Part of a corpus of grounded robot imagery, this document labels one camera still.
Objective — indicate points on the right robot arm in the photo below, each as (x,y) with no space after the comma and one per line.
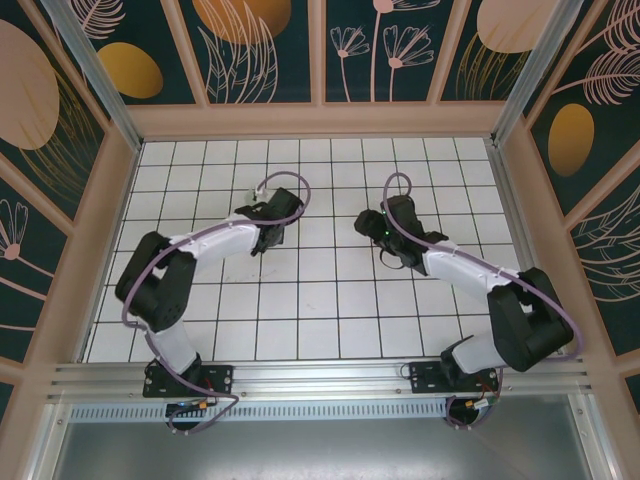
(530,325)

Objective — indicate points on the aluminium corner post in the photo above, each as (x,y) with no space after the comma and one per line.
(530,75)
(95,70)

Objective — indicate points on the grey metal panel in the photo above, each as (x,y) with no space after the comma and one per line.
(320,450)

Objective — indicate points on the long aluminium mounting rail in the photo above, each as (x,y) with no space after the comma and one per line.
(320,375)

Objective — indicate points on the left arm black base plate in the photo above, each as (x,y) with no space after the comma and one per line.
(220,377)

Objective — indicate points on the aluminium side rail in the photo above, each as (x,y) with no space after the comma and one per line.
(525,250)

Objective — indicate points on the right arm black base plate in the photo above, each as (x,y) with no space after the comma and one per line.
(425,377)

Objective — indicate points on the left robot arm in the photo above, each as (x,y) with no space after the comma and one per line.
(150,295)

